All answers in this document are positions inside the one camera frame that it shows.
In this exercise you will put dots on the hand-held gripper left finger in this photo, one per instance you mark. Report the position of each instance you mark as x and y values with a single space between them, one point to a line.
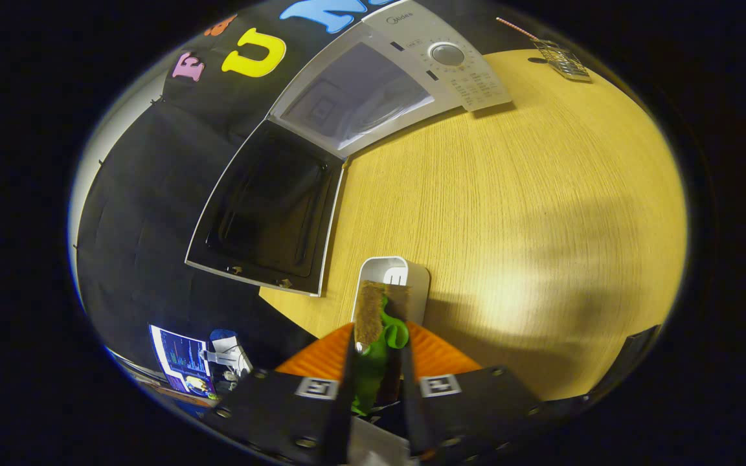
340 414

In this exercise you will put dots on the white microwave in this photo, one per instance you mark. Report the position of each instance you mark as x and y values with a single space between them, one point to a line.
470 84

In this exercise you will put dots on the white rectangular tray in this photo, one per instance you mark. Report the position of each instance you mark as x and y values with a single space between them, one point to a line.
418 285

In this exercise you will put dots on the blue lit screen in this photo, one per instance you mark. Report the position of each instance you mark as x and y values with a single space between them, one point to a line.
182 359

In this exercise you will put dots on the lettuce sandwich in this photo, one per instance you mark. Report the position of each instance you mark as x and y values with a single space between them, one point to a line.
379 349

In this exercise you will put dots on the white plastic object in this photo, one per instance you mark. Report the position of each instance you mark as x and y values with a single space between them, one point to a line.
230 356

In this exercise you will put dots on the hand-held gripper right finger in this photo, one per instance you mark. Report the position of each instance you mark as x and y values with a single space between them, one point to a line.
413 414

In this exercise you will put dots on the red striped straw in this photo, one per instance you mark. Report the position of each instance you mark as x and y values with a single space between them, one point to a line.
515 28

